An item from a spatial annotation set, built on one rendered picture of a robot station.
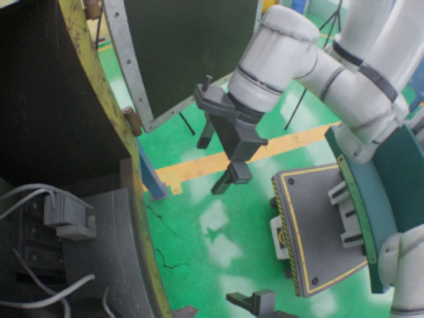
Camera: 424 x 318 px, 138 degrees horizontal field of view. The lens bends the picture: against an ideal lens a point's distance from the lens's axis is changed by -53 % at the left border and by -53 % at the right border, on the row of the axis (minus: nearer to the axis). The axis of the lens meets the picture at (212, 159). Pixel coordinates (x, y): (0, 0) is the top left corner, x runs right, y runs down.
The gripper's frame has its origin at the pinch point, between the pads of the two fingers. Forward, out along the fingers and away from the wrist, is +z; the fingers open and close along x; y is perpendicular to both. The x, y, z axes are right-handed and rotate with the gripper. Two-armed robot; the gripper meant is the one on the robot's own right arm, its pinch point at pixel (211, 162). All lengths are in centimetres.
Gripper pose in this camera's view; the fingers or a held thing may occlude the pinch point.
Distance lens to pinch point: 40.1
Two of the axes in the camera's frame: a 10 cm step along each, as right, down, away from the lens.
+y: 8.8, 0.3, 4.7
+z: -3.8, 6.5, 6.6
